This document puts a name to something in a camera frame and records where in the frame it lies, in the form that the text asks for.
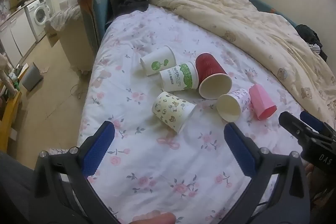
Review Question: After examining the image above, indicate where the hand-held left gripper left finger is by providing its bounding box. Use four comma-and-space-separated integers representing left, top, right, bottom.
34, 121, 116, 224

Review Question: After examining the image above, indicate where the cream bear print quilt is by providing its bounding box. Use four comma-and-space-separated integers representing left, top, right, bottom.
148, 0, 336, 123

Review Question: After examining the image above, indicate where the striped cloth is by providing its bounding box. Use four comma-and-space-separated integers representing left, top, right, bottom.
308, 43, 322, 55

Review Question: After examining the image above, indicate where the cardboard box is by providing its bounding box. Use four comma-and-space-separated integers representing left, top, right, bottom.
44, 21, 60, 46

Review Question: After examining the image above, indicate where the blue bed end board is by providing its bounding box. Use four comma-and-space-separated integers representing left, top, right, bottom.
78, 0, 111, 51

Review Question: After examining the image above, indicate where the pink plastic cup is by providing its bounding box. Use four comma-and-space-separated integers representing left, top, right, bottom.
248, 84, 278, 121

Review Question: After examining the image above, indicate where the white washing machine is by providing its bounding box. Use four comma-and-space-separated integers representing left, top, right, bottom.
25, 0, 52, 42

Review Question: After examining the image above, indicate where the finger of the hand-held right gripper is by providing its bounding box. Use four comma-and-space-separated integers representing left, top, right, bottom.
279, 112, 319, 146
300, 111, 336, 138

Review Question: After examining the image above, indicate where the grey trash bin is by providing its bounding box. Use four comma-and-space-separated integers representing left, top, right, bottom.
21, 62, 44, 92

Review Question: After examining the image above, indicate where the person's left hand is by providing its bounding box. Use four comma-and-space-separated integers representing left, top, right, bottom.
131, 213, 177, 224

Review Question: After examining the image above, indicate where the beige bedside cabinet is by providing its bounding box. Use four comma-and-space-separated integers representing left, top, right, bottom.
45, 5, 99, 74

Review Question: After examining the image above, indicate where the red ribbed paper cup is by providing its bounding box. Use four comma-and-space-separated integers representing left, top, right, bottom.
196, 53, 233, 100

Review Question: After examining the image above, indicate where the teal pillow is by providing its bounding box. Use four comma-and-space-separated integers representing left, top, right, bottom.
248, 0, 300, 28

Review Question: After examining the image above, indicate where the person's right hand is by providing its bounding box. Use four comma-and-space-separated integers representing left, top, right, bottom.
304, 164, 336, 215

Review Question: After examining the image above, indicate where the white cup green leafy label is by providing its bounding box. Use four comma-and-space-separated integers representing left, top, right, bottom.
160, 61, 199, 92

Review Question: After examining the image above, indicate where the dark green garment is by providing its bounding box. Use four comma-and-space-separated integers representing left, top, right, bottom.
295, 25, 324, 46

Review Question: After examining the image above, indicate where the white cup purple print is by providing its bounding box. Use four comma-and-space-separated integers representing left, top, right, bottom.
216, 88, 252, 123

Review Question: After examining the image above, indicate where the yellow stand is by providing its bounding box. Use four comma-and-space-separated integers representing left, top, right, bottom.
0, 82, 22, 151

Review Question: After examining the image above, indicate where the yellow bear print cup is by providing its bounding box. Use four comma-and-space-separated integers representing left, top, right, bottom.
152, 91, 197, 135

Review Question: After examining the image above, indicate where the white kitchen cabinet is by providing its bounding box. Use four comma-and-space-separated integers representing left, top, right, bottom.
0, 7, 37, 67

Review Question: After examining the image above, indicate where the white cup green tree print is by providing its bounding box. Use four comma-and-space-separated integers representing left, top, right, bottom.
140, 46, 176, 76

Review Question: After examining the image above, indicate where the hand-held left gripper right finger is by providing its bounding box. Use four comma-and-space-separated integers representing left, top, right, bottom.
224, 122, 311, 224

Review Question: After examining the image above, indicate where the floral sheet bed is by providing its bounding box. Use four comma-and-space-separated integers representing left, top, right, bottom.
77, 5, 336, 224

